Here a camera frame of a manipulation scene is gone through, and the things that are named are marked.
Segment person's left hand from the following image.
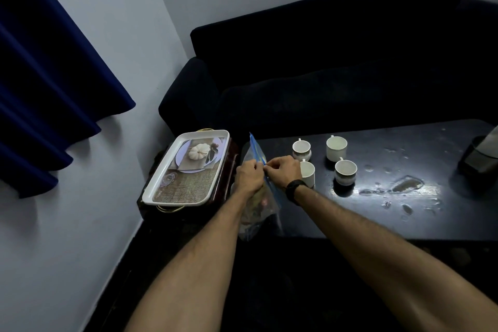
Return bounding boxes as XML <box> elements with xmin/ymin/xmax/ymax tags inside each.
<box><xmin>235</xmin><ymin>159</ymin><xmax>267</xmax><ymax>197</ymax></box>

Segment person's right hand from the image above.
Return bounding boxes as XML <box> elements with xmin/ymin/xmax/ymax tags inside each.
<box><xmin>263</xmin><ymin>155</ymin><xmax>303</xmax><ymax>190</ymax></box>

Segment plain white cup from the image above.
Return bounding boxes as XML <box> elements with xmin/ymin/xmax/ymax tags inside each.
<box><xmin>299</xmin><ymin>159</ymin><xmax>316</xmax><ymax>189</ymax></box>
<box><xmin>326</xmin><ymin>134</ymin><xmax>349</xmax><ymax>162</ymax></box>

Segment clear zip bag blue seal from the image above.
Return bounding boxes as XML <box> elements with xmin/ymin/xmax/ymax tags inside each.
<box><xmin>231</xmin><ymin>132</ymin><xmax>287</xmax><ymax>242</ymax></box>

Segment white cup patterned base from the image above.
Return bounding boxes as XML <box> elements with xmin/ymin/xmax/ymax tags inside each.
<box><xmin>292</xmin><ymin>138</ymin><xmax>313</xmax><ymax>162</ymax></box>
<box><xmin>334</xmin><ymin>157</ymin><xmax>358</xmax><ymax>187</ymax></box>

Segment white paper napkins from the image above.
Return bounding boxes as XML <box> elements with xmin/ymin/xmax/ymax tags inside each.
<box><xmin>476</xmin><ymin>124</ymin><xmax>498</xmax><ymax>159</ymax></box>

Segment person's left forearm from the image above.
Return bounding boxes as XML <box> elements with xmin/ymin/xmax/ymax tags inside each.
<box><xmin>124</xmin><ymin>187</ymin><xmax>265</xmax><ymax>332</ymax></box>

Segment person's right forearm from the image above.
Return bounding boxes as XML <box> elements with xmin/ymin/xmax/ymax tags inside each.
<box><xmin>295</xmin><ymin>186</ymin><xmax>498</xmax><ymax>332</ymax></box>

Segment black wristband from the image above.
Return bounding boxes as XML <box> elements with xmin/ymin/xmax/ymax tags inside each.
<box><xmin>285</xmin><ymin>179</ymin><xmax>309</xmax><ymax>206</ymax></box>

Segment dark brown side table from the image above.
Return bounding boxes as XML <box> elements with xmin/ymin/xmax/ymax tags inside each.
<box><xmin>136</xmin><ymin>129</ymin><xmax>240</xmax><ymax>224</ymax></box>

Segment white printed serving tray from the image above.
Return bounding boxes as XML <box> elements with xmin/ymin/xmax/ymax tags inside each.
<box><xmin>141</xmin><ymin>129</ymin><xmax>231</xmax><ymax>207</ymax></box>

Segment black table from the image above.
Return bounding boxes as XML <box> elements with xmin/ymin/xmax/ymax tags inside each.
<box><xmin>241</xmin><ymin>119</ymin><xmax>498</xmax><ymax>243</ymax></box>

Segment dark blue sofa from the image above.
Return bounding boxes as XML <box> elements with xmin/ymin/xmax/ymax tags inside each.
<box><xmin>158</xmin><ymin>0</ymin><xmax>498</xmax><ymax>142</ymax></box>

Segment black mesh holder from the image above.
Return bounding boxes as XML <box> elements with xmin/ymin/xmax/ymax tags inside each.
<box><xmin>457</xmin><ymin>135</ymin><xmax>498</xmax><ymax>185</ymax></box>

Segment blue curtain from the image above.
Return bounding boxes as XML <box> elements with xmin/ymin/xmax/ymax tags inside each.
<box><xmin>0</xmin><ymin>0</ymin><xmax>136</xmax><ymax>199</ymax></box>

